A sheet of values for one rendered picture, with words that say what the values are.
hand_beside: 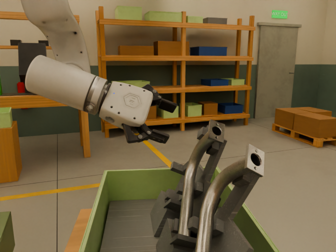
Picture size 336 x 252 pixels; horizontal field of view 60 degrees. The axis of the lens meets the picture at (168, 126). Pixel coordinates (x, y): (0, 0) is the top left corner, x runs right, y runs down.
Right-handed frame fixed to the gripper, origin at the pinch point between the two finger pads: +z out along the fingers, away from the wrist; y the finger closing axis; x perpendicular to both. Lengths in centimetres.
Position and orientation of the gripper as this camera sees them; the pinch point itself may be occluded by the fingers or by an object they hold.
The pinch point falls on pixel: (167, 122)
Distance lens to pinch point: 67.5
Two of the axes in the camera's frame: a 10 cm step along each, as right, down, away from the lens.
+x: -3.1, 5.2, 7.9
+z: 9.3, 3.4, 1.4
